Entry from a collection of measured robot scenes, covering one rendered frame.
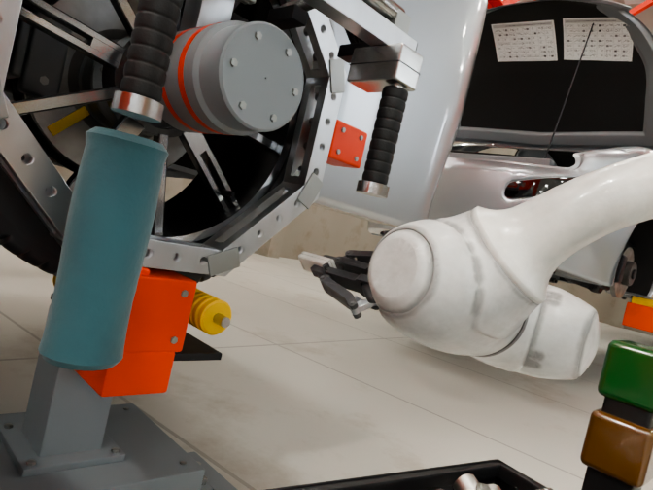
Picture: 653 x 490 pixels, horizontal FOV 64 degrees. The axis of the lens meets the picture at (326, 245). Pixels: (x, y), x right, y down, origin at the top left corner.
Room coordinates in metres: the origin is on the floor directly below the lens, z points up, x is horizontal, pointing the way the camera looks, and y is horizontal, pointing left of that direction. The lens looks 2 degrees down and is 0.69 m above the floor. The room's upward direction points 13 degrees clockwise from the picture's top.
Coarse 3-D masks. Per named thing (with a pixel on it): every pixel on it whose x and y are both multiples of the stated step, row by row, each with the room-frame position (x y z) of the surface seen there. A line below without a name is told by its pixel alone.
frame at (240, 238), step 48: (0, 0) 0.56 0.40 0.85; (288, 0) 0.86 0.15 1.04; (0, 48) 0.56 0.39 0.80; (336, 48) 0.90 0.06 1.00; (0, 96) 0.57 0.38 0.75; (336, 96) 0.92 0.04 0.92; (0, 144) 0.58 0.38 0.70; (48, 192) 0.66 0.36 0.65; (288, 192) 0.89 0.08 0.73; (240, 240) 0.82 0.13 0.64
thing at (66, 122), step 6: (84, 108) 0.87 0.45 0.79; (72, 114) 0.86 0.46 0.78; (78, 114) 0.86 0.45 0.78; (84, 114) 0.87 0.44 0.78; (60, 120) 0.85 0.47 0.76; (66, 120) 0.85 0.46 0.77; (72, 120) 0.86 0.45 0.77; (78, 120) 0.87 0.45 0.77; (48, 126) 0.84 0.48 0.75; (54, 126) 0.84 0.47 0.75; (60, 126) 0.85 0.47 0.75; (66, 126) 0.85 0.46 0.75; (54, 132) 0.84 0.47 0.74
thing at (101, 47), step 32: (32, 0) 0.67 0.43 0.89; (64, 32) 0.70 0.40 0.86; (96, 32) 0.73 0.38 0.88; (128, 32) 0.77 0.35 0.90; (288, 32) 0.93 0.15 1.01; (64, 96) 0.71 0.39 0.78; (96, 96) 0.74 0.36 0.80; (128, 128) 0.78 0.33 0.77; (160, 128) 0.85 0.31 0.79; (288, 128) 0.96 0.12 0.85; (192, 160) 0.87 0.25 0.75; (224, 160) 1.07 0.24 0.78; (256, 160) 1.00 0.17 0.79; (160, 192) 0.83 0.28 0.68; (192, 192) 1.05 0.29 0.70; (256, 192) 0.94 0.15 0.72; (160, 224) 0.84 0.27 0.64; (192, 224) 0.91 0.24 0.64; (224, 224) 0.90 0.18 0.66
